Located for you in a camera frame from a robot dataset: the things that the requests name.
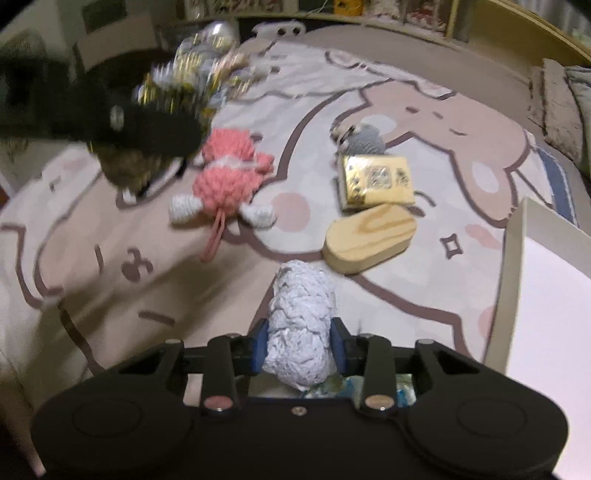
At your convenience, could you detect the grey crochet doll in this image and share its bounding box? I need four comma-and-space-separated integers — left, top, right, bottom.
329, 123, 387, 156

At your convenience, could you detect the gold patterned box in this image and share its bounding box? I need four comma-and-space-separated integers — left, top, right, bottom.
339, 154, 417, 213

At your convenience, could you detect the oval wooden box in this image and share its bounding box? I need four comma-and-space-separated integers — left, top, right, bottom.
323, 205, 419, 275

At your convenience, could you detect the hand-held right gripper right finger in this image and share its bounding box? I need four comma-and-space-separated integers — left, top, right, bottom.
330, 318, 481, 412

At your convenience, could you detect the pink crochet doll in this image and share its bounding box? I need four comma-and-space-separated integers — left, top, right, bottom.
168, 128, 277, 264

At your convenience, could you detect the brown fuzzy pillow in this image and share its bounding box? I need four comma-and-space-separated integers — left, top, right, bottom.
527, 65, 548, 134
541, 58, 586, 163

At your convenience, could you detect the brown fuzzy object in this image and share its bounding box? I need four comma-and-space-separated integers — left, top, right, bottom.
98, 148, 188, 200

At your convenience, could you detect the grey comforter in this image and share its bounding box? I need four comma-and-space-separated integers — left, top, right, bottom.
566, 65, 591, 121

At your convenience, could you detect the wooden headboard shelf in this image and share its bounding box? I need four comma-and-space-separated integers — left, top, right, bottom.
182, 0, 591, 81

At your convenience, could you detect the white crochet toy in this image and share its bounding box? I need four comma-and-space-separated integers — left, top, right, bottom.
262, 259, 338, 392

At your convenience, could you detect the white storage box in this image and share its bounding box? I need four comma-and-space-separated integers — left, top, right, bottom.
481, 196, 591, 480

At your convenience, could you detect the clear bag of shiny trinkets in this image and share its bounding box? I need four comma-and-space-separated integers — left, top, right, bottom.
133, 21, 260, 118

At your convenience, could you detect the white plush toy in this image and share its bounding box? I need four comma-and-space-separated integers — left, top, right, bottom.
252, 21, 308, 41

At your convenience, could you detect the printed cartoon blanket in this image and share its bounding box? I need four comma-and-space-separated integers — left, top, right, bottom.
0, 34, 579, 403

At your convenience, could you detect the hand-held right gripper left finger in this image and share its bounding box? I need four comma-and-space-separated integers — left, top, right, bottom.
117, 318, 269, 412

